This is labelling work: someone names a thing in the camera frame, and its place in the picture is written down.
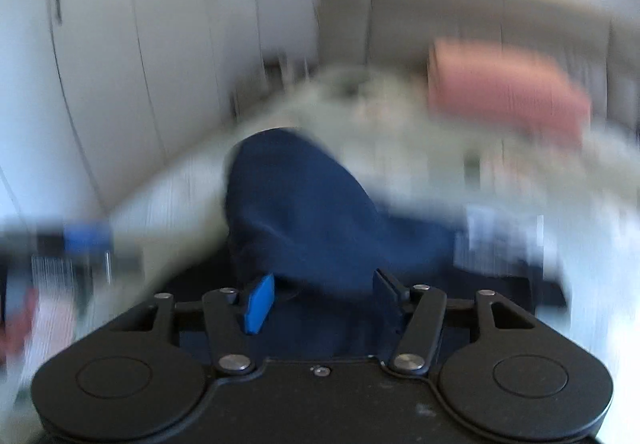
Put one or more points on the white wardrobe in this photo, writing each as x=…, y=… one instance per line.
x=140, y=53

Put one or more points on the navy blue garment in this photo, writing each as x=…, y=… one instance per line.
x=310, y=214

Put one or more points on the pink pillow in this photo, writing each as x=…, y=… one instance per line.
x=505, y=88

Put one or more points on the grey padded headboard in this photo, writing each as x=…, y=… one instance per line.
x=430, y=8

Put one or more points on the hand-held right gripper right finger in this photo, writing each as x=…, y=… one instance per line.
x=387, y=291

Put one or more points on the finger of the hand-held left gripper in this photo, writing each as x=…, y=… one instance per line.
x=87, y=239

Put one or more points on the bed with light bedding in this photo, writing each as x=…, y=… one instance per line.
x=410, y=148

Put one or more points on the person's left hand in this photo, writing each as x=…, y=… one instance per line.
x=16, y=329

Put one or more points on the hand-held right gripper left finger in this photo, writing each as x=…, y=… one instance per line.
x=259, y=305

